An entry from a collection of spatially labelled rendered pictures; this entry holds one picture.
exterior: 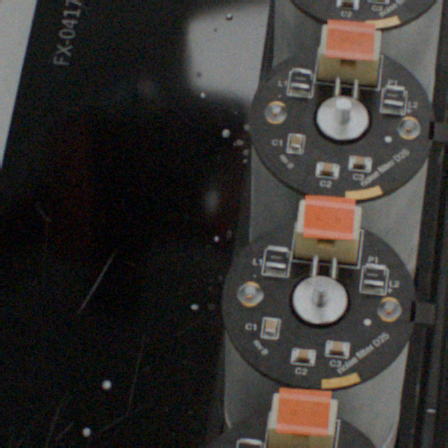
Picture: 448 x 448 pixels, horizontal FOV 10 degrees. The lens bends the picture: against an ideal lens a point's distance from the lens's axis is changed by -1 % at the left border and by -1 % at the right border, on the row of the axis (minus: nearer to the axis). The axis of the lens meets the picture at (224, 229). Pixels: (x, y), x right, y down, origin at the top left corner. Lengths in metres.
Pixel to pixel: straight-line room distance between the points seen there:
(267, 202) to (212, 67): 0.07
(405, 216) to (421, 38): 0.03
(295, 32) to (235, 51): 0.05
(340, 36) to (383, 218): 0.03
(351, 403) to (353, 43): 0.05
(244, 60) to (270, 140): 0.07
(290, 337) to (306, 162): 0.03
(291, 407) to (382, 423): 0.03
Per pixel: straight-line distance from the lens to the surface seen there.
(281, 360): 0.32
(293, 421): 0.31
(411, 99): 0.34
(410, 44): 0.36
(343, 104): 0.34
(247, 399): 0.33
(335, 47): 0.34
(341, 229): 0.32
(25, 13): 0.43
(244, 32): 0.41
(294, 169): 0.34
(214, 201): 0.39
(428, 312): 0.33
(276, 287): 0.33
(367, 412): 0.33
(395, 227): 0.35
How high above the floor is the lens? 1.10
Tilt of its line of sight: 59 degrees down
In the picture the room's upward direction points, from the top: straight up
